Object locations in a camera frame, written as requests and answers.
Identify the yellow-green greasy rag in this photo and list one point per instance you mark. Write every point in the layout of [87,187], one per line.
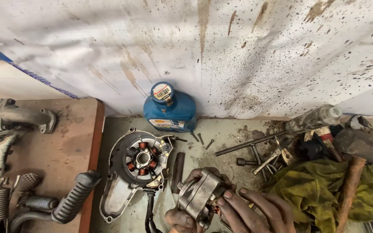
[306,194]

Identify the dark steel bolt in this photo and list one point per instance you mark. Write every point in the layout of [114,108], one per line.
[194,136]
[200,139]
[209,144]
[181,139]

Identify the blue oil bottle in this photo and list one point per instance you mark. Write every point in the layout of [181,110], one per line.
[170,110]

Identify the stator cover with copper coils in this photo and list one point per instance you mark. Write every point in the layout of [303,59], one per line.
[121,194]

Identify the footpeg with mesh pad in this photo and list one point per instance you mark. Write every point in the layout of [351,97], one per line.
[27,182]

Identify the black metal part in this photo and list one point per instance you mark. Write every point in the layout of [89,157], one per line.
[359,123]

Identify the greasy metal pliers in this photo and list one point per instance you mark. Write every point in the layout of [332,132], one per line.
[269,159]

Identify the person's left hand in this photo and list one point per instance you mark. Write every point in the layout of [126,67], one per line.
[178,221]

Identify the lever with ribbed black rubber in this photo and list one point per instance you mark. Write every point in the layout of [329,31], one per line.
[74,195]

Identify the grey coil spring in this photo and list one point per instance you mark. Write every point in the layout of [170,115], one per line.
[3,205]

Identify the grey metal manifold pipe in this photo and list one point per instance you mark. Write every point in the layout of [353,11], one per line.
[18,116]

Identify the small black rubber footpeg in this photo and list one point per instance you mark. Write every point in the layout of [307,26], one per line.
[40,203]

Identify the silver starter motor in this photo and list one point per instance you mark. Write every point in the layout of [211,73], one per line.
[198,197]

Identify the person's right hand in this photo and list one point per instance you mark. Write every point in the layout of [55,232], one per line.
[257,213]

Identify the stained white tarp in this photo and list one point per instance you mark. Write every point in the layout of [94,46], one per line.
[108,48]

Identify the short socket extension bar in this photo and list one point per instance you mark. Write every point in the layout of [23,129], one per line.
[246,161]

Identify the dirty clear plastic bottle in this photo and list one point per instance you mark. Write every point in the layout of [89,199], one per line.
[312,119]

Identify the brown wooden board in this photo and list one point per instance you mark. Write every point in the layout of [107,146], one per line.
[63,145]

